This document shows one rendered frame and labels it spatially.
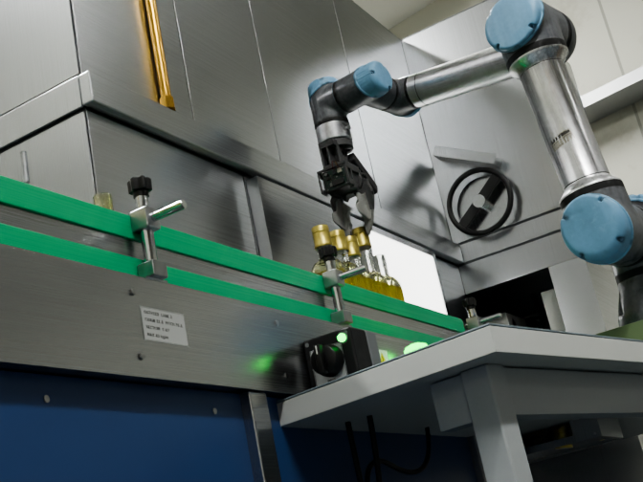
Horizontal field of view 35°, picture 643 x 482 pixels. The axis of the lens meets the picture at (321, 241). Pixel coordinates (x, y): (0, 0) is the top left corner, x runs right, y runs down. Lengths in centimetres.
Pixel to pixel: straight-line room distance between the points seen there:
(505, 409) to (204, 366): 36
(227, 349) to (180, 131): 73
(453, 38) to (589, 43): 220
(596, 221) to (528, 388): 54
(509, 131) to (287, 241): 121
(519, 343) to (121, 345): 46
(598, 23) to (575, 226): 372
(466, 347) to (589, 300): 177
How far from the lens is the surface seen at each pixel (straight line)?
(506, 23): 193
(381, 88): 213
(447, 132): 321
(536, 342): 126
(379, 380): 126
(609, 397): 150
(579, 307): 295
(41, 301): 104
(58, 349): 104
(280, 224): 210
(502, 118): 315
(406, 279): 260
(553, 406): 134
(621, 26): 539
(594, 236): 178
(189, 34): 215
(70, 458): 104
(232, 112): 217
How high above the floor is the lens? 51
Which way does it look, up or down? 19 degrees up
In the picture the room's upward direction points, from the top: 12 degrees counter-clockwise
